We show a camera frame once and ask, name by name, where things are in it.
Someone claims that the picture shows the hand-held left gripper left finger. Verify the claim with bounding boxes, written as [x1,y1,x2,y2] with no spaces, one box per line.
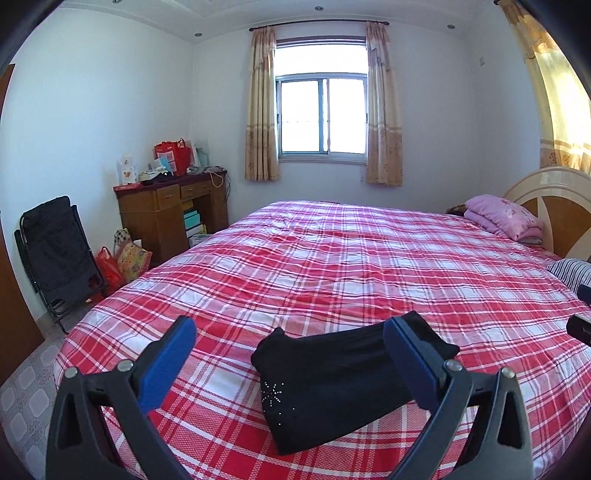
[46,316,197,480]

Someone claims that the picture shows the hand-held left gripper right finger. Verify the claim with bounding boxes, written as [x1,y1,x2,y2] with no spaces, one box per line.
[383,315,532,480]

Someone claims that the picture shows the black pants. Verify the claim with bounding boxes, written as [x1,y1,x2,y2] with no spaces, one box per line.
[250,311,461,457]

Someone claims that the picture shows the striped pillow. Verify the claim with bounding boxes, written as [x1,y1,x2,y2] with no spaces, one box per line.
[547,258,591,289]

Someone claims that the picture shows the red plastic bag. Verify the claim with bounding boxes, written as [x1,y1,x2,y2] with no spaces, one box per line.
[95,247,126,296]

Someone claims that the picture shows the floral tote bag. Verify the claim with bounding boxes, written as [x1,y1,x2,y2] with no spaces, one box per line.
[114,229,153,282]

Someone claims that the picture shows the folded pink quilt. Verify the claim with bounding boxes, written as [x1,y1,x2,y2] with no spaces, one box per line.
[464,194,546,241]

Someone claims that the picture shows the red plaid bed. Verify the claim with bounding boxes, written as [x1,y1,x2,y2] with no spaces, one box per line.
[53,200,591,480]

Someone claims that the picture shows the cream and wood headboard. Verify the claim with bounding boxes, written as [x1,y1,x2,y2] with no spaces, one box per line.
[502,167,591,259]

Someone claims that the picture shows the wooden desk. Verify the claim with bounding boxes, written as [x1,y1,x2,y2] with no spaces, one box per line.
[114,171,230,264]

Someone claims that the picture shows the black folding chair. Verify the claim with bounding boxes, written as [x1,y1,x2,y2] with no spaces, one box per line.
[14,196,107,333]

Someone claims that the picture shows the white printed card box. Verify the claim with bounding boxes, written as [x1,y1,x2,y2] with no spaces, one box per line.
[119,154,138,184]

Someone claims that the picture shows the light blue box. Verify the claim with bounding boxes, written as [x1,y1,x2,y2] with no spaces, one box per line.
[150,154,178,176]

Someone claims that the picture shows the yellow curtain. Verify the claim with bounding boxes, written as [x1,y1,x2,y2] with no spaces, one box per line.
[501,0,591,174]

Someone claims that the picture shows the red gift bag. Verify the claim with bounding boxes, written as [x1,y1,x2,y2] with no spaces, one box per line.
[154,138,192,174]

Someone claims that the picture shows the beige floral curtain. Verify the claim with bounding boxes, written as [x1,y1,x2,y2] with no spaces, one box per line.
[365,21,403,186]
[245,26,281,182]

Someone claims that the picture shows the window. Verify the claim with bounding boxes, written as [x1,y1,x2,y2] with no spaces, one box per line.
[276,39,370,161]

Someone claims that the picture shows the dark curtain rod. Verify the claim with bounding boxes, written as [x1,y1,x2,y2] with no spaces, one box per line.
[248,20,391,32]

